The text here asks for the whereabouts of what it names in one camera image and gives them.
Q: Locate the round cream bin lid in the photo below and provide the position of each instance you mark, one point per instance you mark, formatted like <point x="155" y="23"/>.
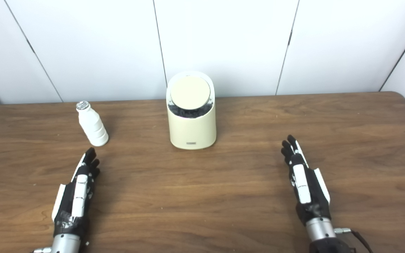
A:
<point x="190" y="92"/>

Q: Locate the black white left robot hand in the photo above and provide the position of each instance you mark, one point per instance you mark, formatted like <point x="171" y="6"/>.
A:
<point x="79" y="196"/>

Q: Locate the small white plastic bottle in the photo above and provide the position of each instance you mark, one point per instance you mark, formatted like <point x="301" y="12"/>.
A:
<point x="92" y="126"/>

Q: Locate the cream-colored desktop trash bin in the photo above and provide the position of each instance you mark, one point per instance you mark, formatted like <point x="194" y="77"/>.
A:
<point x="192" y="130"/>

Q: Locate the black bin liner bag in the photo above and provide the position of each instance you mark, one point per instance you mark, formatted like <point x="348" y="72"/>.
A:
<point x="188" y="111"/>

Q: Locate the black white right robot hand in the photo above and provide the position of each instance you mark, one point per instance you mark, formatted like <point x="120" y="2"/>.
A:
<point x="302" y="186"/>

